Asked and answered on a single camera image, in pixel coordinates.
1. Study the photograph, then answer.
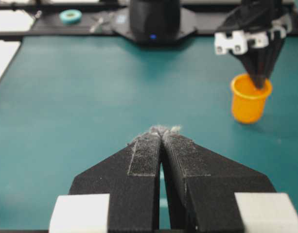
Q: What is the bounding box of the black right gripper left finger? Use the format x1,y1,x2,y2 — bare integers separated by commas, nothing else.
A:
49,133,161,233

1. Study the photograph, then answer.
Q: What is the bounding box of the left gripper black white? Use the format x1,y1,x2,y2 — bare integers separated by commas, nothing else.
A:
214,0,293,89

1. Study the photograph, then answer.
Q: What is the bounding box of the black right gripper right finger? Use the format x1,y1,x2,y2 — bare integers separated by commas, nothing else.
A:
162,131,298,233

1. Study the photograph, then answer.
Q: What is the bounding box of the orange plastic cup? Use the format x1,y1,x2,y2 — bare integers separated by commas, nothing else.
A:
230,74,272,124

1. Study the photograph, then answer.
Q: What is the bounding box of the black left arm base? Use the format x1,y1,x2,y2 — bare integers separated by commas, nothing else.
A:
111,0,196,45

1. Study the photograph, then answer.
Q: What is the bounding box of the teal tape roll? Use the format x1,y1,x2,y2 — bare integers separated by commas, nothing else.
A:
59,9,82,24

